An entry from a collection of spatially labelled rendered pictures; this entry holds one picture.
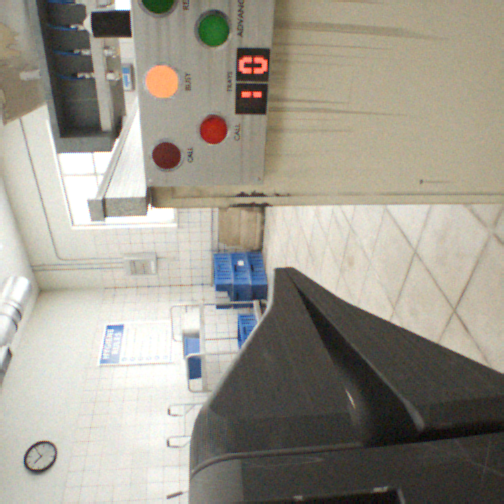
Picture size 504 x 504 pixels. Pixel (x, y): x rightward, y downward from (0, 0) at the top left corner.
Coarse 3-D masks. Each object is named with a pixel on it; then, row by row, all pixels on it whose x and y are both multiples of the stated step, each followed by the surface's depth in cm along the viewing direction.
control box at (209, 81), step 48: (192, 0) 38; (240, 0) 38; (144, 48) 40; (192, 48) 40; (240, 48) 41; (144, 96) 42; (192, 96) 43; (144, 144) 45; (192, 144) 46; (240, 144) 47
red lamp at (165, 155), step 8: (160, 144) 45; (168, 144) 45; (152, 152) 46; (160, 152) 46; (168, 152) 46; (176, 152) 46; (160, 160) 46; (168, 160) 46; (176, 160) 47; (168, 168) 47
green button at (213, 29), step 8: (208, 16) 38; (216, 16) 38; (200, 24) 38; (208, 24) 38; (216, 24) 38; (224, 24) 39; (200, 32) 39; (208, 32) 39; (216, 32) 39; (224, 32) 39; (208, 40) 39; (216, 40) 39; (224, 40) 40
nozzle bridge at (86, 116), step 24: (96, 0) 99; (48, 48) 103; (72, 48) 108; (96, 48) 105; (48, 72) 104; (72, 72) 112; (96, 72) 108; (48, 96) 107; (72, 96) 116; (96, 96) 117; (120, 96) 132; (72, 120) 119; (96, 120) 120; (120, 120) 130; (72, 144) 115; (96, 144) 116
